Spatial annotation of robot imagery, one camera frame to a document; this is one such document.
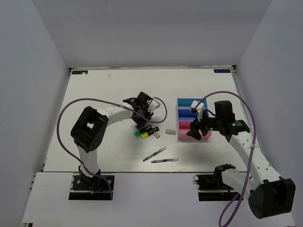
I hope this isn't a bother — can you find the corner label sticker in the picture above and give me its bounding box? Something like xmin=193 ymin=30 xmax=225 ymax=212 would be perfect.
xmin=214 ymin=69 xmax=231 ymax=73
xmin=71 ymin=70 xmax=88 ymax=75

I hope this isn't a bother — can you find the three-compartment colour container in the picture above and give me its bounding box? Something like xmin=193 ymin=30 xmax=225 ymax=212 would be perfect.
xmin=176 ymin=98 xmax=212 ymax=143

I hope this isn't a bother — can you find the right corner label sticker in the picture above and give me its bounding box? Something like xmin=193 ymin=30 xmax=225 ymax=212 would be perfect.
xmin=214 ymin=69 xmax=231 ymax=73

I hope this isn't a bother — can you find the grey wrapped eraser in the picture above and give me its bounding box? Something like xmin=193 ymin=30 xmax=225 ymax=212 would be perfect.
xmin=165 ymin=129 xmax=176 ymax=135

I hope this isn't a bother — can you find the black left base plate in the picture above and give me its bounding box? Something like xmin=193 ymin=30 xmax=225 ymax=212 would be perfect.
xmin=68 ymin=175 xmax=112 ymax=201

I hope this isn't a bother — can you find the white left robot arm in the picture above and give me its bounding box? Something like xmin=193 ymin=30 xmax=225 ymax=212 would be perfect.
xmin=71 ymin=92 xmax=160 ymax=189

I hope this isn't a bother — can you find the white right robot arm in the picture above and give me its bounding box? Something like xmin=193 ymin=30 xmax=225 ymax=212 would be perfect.
xmin=187 ymin=100 xmax=295 ymax=219

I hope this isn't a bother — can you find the green gel pen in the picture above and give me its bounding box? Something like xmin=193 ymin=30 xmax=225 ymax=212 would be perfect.
xmin=143 ymin=146 xmax=167 ymax=162

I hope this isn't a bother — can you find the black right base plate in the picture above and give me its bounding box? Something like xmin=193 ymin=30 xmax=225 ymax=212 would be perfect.
xmin=193 ymin=175 xmax=239 ymax=201

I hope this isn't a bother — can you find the small beige eraser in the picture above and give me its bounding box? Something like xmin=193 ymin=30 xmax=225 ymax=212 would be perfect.
xmin=153 ymin=132 xmax=160 ymax=139

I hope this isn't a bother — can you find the yellow cap highlighter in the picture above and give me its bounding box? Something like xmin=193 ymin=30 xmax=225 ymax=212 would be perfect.
xmin=141 ymin=127 xmax=160 ymax=139

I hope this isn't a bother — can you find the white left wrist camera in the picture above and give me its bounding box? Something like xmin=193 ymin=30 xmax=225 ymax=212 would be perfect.
xmin=147 ymin=99 xmax=160 ymax=113

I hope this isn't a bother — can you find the left corner label sticker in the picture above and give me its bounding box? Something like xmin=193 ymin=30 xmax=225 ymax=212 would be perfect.
xmin=71 ymin=70 xmax=88 ymax=75

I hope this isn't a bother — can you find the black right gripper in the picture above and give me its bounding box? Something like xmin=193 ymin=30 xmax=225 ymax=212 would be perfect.
xmin=187 ymin=109 xmax=222 ymax=140

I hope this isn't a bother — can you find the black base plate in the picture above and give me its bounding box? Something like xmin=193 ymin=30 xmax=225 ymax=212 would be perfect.
xmin=68 ymin=175 xmax=112 ymax=201
xmin=193 ymin=175 xmax=239 ymax=201

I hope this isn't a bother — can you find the green cap highlighter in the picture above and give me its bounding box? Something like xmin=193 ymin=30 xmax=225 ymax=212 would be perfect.
xmin=134 ymin=125 xmax=152 ymax=137

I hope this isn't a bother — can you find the blue gel pen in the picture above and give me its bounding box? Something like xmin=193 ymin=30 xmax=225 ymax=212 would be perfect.
xmin=151 ymin=158 xmax=179 ymax=164

